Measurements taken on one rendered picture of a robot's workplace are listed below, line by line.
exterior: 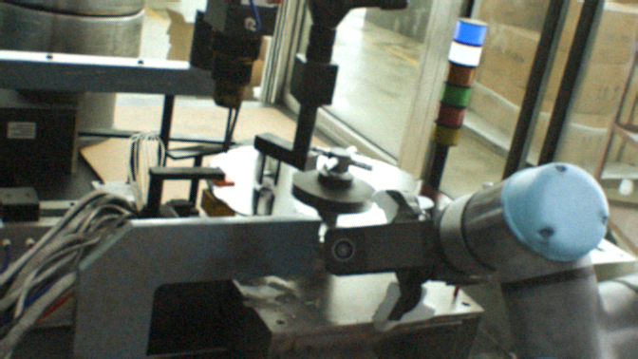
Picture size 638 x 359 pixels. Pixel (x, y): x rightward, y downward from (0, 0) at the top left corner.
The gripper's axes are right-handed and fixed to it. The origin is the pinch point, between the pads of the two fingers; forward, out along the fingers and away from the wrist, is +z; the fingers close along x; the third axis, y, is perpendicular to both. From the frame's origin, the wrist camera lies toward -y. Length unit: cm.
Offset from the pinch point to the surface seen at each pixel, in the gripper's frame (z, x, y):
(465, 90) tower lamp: 21.6, 29.1, 25.0
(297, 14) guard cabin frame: 103, 74, 24
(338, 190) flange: 10.8, 10.1, 0.4
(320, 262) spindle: 16.3, 1.7, -0.1
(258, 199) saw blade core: 9.8, 8.1, -10.2
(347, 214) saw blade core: 7.6, 6.5, 0.4
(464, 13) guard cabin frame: 43, 52, 38
